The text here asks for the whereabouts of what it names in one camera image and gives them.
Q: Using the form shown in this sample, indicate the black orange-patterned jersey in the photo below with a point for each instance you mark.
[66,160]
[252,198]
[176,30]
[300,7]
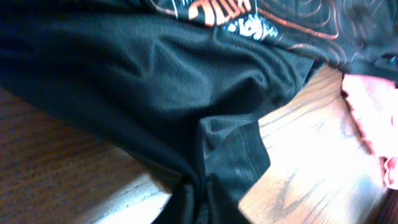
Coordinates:
[182,84]

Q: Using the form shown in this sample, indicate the light pink shirt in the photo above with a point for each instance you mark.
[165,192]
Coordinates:
[372,102]

